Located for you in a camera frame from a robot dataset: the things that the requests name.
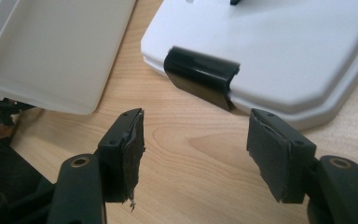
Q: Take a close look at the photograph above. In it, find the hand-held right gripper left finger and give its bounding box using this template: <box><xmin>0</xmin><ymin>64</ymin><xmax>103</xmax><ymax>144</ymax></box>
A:
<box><xmin>97</xmin><ymin>107</ymin><xmax>146</xmax><ymax>213</ymax></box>

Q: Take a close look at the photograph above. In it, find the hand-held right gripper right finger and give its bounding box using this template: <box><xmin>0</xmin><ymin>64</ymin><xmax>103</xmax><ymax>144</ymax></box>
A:
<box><xmin>246</xmin><ymin>107</ymin><xmax>318</xmax><ymax>205</ymax></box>

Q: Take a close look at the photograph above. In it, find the beige plastic tray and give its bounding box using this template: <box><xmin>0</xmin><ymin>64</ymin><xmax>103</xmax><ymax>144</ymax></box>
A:
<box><xmin>0</xmin><ymin>0</ymin><xmax>138</xmax><ymax>116</ymax></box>

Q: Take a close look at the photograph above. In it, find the white plastic lid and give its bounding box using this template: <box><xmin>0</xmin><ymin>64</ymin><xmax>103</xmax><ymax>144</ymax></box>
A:
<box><xmin>140</xmin><ymin>0</ymin><xmax>358</xmax><ymax>132</ymax></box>

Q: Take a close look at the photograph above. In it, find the black box latch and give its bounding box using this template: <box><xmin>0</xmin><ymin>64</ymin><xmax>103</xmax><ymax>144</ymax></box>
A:
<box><xmin>163</xmin><ymin>45</ymin><xmax>241</xmax><ymax>113</ymax></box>

